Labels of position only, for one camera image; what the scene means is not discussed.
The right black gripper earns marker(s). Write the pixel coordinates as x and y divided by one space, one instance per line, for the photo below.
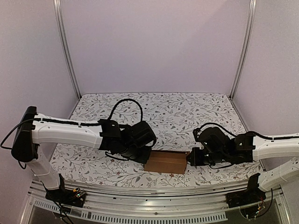
194 159

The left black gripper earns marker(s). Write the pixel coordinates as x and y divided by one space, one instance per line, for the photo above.
145 158

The brown cardboard box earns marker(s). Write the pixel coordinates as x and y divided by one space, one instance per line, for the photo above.
170 162

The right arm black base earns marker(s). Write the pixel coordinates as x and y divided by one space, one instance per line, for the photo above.
252 194

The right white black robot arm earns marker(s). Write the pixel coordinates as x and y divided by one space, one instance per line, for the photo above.
218 147

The floral patterned table mat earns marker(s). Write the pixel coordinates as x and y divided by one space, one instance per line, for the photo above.
173 117

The aluminium front rail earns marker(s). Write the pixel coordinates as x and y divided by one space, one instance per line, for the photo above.
190 205

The right aluminium frame post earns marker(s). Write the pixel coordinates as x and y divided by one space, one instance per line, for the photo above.
245 47

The aluminium frame post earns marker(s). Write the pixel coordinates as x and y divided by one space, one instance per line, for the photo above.
245 47
65 47

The left aluminium frame post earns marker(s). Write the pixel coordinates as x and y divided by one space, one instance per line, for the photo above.
65 47

